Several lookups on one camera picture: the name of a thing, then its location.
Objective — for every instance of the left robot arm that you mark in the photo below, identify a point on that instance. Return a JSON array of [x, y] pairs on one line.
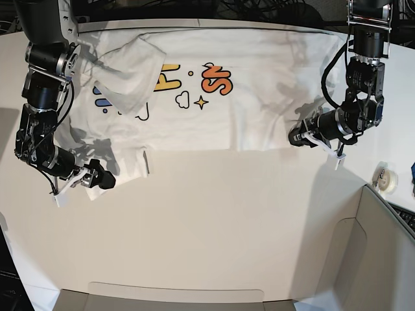
[[368, 42]]

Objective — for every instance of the clear tape roll dispenser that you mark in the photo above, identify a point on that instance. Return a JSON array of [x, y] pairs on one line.
[[384, 179]]

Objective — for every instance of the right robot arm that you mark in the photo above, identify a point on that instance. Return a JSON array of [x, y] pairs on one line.
[[51, 56]]

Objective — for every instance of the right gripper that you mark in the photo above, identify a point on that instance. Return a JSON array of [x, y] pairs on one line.
[[90, 175]]

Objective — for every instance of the grey cardboard box bottom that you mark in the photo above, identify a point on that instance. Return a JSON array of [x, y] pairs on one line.
[[106, 296]]

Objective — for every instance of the white printed t-shirt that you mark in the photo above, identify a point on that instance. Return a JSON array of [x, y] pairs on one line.
[[183, 90]]

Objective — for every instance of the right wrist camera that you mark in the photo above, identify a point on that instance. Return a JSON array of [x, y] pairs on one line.
[[60, 199]]

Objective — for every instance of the grey cardboard box right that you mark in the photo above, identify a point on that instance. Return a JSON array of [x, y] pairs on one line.
[[377, 267]]

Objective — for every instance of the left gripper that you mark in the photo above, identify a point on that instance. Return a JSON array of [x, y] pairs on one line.
[[300, 135]]

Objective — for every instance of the black keyboard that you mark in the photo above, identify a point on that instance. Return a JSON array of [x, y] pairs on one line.
[[405, 217]]

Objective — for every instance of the grey cardboard box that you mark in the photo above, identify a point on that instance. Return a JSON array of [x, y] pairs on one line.
[[377, 267], [106, 296]]

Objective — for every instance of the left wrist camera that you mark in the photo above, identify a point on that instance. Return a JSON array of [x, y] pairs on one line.
[[338, 162]]

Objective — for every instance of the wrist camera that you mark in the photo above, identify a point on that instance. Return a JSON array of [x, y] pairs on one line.
[[60, 199], [338, 162]]

